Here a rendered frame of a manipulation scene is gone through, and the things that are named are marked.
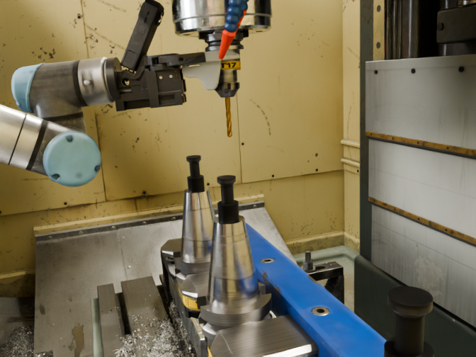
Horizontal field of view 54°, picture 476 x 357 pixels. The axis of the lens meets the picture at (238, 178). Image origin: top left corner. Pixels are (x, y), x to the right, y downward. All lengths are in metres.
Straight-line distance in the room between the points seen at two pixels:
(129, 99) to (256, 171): 1.19
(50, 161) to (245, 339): 0.40
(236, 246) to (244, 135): 1.51
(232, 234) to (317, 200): 1.71
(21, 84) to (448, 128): 0.76
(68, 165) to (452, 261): 0.75
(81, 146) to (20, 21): 1.15
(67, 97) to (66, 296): 0.96
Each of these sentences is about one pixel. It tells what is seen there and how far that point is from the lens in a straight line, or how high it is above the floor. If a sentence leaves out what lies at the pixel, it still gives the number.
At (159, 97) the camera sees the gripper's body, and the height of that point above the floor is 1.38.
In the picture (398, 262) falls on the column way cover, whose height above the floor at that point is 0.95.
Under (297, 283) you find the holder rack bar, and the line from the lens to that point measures 0.41.
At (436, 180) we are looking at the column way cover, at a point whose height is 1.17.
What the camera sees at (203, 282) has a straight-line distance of 0.45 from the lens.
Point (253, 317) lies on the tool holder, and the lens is 0.38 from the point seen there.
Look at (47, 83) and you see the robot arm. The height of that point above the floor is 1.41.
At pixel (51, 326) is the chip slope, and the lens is 1.57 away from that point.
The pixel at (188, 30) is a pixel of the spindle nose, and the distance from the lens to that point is 0.73.
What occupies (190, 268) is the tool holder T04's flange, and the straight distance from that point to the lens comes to 0.48.
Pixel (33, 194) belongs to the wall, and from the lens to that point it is 1.80.
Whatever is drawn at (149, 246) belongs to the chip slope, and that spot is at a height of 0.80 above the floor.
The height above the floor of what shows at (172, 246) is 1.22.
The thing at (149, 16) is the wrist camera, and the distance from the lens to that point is 0.77.
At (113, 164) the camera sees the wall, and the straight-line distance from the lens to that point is 1.78.
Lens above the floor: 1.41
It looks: 13 degrees down
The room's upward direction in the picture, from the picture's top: 3 degrees counter-clockwise
